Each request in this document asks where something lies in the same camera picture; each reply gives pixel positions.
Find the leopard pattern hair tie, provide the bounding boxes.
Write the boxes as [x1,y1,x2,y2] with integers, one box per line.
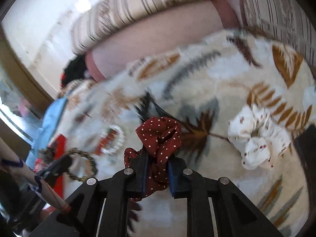
[64,147,98,182]

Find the red polka dot scrunchie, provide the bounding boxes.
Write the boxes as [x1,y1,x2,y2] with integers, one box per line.
[124,117,183,198]

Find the large white pearl bracelet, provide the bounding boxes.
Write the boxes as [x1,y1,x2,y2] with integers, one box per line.
[96,125,126,156]

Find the white cherry print scrunchie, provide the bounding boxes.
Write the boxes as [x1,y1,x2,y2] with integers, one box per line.
[228,104,291,170]

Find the blue cloth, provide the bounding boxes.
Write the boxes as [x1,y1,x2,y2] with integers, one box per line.
[26,97,68,169]

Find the black and red clothes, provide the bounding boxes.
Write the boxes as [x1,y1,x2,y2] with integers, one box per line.
[60,55,92,88]

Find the leaf pattern blanket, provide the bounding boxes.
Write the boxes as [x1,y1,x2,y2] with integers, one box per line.
[57,30,315,236]

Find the brown stained glass door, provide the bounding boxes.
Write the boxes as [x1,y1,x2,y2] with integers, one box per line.
[1,27,54,116]

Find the striped floral pillow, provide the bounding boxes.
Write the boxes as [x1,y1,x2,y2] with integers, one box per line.
[243,0,315,66]
[71,0,200,55]

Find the pink bolster cushion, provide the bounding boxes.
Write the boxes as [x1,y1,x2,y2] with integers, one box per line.
[85,0,241,81]

